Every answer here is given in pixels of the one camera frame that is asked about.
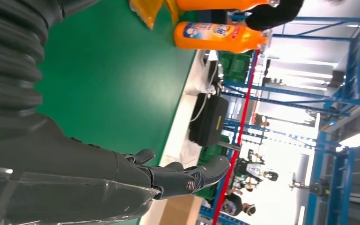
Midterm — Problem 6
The blue shelf rack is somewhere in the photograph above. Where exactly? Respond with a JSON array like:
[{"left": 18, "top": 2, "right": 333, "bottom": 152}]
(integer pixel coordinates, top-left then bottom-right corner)
[{"left": 198, "top": 17, "right": 360, "bottom": 225}]

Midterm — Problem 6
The green plastic crate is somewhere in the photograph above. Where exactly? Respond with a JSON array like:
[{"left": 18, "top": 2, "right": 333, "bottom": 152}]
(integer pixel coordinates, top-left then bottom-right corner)
[
  {"left": 218, "top": 51, "right": 254, "bottom": 83},
  {"left": 196, "top": 144, "right": 233, "bottom": 201}
]

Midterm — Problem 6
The ceiling light strip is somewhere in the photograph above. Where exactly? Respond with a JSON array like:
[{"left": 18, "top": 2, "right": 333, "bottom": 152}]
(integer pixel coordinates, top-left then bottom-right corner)
[{"left": 339, "top": 126, "right": 360, "bottom": 149}]

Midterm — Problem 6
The yellow tape patch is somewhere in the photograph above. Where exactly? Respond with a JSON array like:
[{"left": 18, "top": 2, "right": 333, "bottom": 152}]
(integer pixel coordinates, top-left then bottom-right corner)
[{"left": 129, "top": 0, "right": 184, "bottom": 30}]

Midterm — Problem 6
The cardboard box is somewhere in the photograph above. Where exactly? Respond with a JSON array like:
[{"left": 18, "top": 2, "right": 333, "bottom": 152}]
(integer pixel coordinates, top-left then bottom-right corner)
[{"left": 158, "top": 195, "right": 204, "bottom": 225}]

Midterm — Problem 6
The black carrying case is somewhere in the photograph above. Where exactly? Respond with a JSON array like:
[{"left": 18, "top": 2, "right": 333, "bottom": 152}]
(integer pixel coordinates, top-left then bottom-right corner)
[{"left": 188, "top": 92, "right": 230, "bottom": 147}]

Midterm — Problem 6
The white and black robot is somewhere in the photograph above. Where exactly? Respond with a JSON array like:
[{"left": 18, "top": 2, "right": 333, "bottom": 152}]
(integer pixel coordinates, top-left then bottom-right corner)
[{"left": 232, "top": 150, "right": 279, "bottom": 190}]

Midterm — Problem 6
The red pole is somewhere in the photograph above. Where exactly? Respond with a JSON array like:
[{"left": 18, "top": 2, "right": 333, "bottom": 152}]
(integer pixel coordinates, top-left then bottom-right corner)
[{"left": 212, "top": 49, "right": 261, "bottom": 225}]

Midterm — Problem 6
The person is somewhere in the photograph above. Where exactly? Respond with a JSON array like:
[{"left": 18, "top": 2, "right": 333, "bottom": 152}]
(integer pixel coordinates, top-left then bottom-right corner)
[
  {"left": 254, "top": 113, "right": 270, "bottom": 128},
  {"left": 221, "top": 194, "right": 257, "bottom": 217}
]

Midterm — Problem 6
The white cable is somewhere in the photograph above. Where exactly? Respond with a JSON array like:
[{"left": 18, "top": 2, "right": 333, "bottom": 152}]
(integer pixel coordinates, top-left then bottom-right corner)
[{"left": 190, "top": 62, "right": 220, "bottom": 122}]

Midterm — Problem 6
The green table mat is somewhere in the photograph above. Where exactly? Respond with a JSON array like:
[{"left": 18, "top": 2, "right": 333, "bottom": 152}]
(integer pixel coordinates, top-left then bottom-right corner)
[{"left": 35, "top": 0, "right": 199, "bottom": 225}]

